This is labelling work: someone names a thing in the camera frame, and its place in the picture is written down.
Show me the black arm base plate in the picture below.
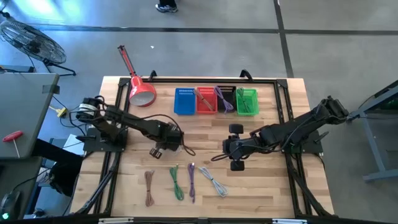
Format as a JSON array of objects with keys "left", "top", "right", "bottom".
[
  {"left": 281, "top": 130, "right": 330, "bottom": 154},
  {"left": 76, "top": 127, "right": 128, "bottom": 153}
]

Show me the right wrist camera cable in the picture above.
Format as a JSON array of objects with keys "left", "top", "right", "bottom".
[{"left": 210, "top": 151, "right": 233, "bottom": 162}]

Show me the blue plastic basket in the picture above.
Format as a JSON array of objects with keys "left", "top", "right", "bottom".
[{"left": 173, "top": 87, "right": 197, "bottom": 116}]

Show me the brown USB cable bundle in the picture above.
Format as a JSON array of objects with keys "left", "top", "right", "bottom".
[
  {"left": 144, "top": 169, "right": 155, "bottom": 208},
  {"left": 193, "top": 88, "right": 216, "bottom": 112}
]

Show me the silver metal hinge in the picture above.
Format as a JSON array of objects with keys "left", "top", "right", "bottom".
[
  {"left": 272, "top": 218, "right": 308, "bottom": 224},
  {"left": 98, "top": 217, "right": 134, "bottom": 224}
]

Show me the grey tape strip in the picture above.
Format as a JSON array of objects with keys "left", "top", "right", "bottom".
[{"left": 42, "top": 83, "right": 60, "bottom": 95}]

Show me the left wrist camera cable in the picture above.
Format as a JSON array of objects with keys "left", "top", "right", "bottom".
[{"left": 133, "top": 113, "right": 197, "bottom": 157}]

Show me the green USB cable bundle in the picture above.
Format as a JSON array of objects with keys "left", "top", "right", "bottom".
[
  {"left": 169, "top": 164, "right": 185, "bottom": 202},
  {"left": 238, "top": 87, "right": 254, "bottom": 113}
]

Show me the green plastic basket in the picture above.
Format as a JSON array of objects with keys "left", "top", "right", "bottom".
[{"left": 235, "top": 87, "right": 259, "bottom": 116}]

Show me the person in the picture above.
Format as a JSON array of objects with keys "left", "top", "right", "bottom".
[{"left": 154, "top": 0, "right": 180, "bottom": 14}]

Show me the black computer mouse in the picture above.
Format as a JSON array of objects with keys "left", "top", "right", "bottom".
[{"left": 0, "top": 189, "right": 22, "bottom": 220}]

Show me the red-handled T hex key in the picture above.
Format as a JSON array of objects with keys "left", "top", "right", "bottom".
[{"left": 2, "top": 130, "right": 25, "bottom": 159}]

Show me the black office chair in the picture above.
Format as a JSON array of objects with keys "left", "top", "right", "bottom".
[{"left": 32, "top": 138, "right": 84, "bottom": 197}]

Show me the white box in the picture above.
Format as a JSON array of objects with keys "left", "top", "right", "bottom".
[{"left": 62, "top": 133, "right": 85, "bottom": 156}]

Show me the grey metal table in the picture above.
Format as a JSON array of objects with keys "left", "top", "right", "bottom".
[{"left": 346, "top": 79, "right": 398, "bottom": 183}]

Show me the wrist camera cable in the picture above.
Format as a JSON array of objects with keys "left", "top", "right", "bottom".
[
  {"left": 133, "top": 113, "right": 197, "bottom": 157},
  {"left": 210, "top": 151, "right": 233, "bottom": 162}
]

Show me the purple USB cable bundle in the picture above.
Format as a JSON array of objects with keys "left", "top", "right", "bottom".
[
  {"left": 213, "top": 85, "right": 234, "bottom": 113},
  {"left": 187, "top": 162, "right": 197, "bottom": 204}
]

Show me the black floor fan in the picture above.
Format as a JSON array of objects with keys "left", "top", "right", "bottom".
[{"left": 0, "top": 11, "right": 77, "bottom": 77}]

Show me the dark grey desk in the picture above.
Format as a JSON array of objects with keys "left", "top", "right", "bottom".
[{"left": 0, "top": 155, "right": 43, "bottom": 220}]

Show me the red plastic basket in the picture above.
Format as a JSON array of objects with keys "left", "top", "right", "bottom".
[{"left": 195, "top": 86, "right": 218, "bottom": 115}]

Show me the black plastic basket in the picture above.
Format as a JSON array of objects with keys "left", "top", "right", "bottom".
[{"left": 216, "top": 85, "right": 237, "bottom": 113}]

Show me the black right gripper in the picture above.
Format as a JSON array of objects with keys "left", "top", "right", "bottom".
[{"left": 221, "top": 123, "right": 249, "bottom": 172}]

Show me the black aluminium table frame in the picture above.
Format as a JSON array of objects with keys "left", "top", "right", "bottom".
[{"left": 74, "top": 76, "right": 335, "bottom": 218}]

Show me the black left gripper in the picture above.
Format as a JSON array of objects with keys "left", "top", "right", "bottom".
[{"left": 149, "top": 121, "right": 183, "bottom": 159}]

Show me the red desk lamp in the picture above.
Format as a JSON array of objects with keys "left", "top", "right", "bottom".
[{"left": 117, "top": 45, "right": 158, "bottom": 108}]

